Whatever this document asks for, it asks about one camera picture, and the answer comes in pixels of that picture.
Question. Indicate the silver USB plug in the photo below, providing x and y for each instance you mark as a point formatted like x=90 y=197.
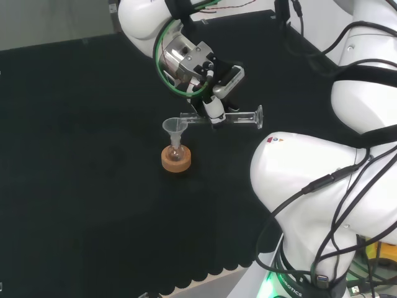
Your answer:
x=355 y=290

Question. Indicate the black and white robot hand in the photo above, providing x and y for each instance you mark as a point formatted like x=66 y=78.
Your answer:
x=214 y=108

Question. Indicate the clear glass graduated cylinder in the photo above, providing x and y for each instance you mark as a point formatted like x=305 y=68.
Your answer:
x=243 y=117

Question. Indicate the black bench cloth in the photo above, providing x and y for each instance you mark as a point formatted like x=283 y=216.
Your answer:
x=93 y=155

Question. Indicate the glass round-bottom flask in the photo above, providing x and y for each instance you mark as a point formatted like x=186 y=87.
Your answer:
x=176 y=154

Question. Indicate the clear plastic funnel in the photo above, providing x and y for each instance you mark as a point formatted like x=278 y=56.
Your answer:
x=173 y=126

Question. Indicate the grey metal cabinet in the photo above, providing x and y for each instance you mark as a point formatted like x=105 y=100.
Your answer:
x=56 y=18

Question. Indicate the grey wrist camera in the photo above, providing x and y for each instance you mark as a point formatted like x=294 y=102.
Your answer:
x=231 y=81

